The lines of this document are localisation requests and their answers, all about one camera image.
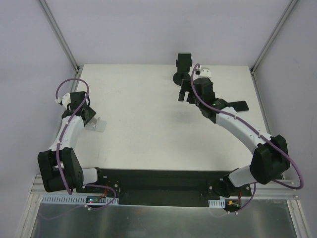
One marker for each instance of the white right cable duct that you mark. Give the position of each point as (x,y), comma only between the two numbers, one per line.
(220,203)

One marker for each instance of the white phone face down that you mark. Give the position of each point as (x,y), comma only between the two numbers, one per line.
(96,124)

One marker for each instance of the black phone stand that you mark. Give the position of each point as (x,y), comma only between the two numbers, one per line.
(178,77)

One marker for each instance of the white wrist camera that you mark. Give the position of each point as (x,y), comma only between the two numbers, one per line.
(203,72)
(64,101)

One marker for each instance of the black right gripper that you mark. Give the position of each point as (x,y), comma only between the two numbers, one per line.
(187,87)

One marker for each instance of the aluminium rail right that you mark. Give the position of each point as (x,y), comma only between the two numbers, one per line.
(275,191)

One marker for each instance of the green phone black screen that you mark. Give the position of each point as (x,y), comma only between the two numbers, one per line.
(184,62)

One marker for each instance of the white cable duct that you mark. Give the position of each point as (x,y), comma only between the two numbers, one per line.
(79,200)
(220,203)

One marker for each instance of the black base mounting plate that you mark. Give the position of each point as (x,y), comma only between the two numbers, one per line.
(158,187)

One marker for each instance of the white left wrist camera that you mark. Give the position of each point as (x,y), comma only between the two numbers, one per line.
(64,101)

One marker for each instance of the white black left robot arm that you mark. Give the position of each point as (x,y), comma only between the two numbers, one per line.
(59,166)

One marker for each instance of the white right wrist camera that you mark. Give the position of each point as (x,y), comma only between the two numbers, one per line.
(203,72)

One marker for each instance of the aluminium rail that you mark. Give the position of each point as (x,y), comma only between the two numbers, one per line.
(275,191)
(38,187)

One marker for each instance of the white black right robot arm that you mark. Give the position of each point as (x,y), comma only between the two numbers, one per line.
(269,153)

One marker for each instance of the white left cable duct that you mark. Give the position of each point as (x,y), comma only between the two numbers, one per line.
(79,200)

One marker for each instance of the aluminium rail left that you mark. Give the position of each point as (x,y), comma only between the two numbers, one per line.
(38,187)

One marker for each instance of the right aluminium frame post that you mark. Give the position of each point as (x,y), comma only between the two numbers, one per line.
(275,32)

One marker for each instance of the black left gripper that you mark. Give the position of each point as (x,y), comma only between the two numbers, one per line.
(87,113)

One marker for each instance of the aluminium frame post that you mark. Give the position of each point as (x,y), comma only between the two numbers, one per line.
(275,32)
(58,34)

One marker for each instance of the left aluminium frame post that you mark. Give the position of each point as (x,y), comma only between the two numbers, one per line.
(58,34)

